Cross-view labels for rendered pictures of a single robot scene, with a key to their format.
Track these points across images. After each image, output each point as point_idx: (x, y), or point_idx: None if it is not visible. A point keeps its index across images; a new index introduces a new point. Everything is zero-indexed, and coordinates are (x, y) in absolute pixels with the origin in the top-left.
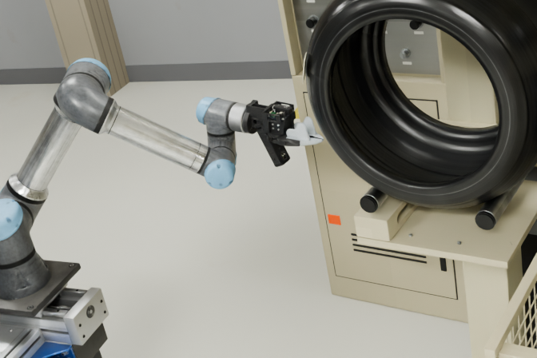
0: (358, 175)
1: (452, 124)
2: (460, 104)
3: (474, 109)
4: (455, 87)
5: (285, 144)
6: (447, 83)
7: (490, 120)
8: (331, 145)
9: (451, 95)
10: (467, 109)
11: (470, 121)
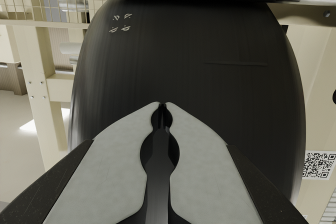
0: (85, 38)
1: (310, 26)
2: (306, 53)
3: (297, 45)
4: (302, 78)
5: (11, 223)
6: (308, 87)
7: (289, 29)
8: (69, 109)
9: (310, 68)
10: (303, 45)
11: (306, 27)
